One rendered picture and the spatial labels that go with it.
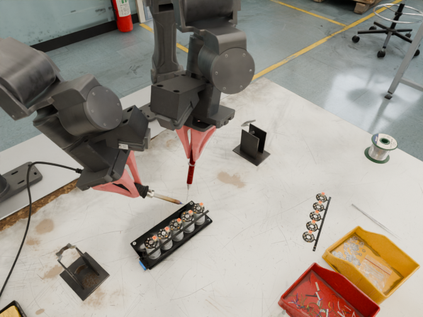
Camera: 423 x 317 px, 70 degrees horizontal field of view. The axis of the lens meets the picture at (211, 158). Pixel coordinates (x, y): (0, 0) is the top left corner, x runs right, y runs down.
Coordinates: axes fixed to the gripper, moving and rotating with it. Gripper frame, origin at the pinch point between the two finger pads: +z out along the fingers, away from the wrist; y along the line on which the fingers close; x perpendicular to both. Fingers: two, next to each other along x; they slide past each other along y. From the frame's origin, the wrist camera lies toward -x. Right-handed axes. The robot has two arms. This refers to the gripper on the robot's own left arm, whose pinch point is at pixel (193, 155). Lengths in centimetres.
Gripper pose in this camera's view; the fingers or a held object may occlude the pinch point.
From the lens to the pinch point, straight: 53.2
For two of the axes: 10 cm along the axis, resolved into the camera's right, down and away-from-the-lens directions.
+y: 8.8, 3.4, -3.2
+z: -1.5, 8.5, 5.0
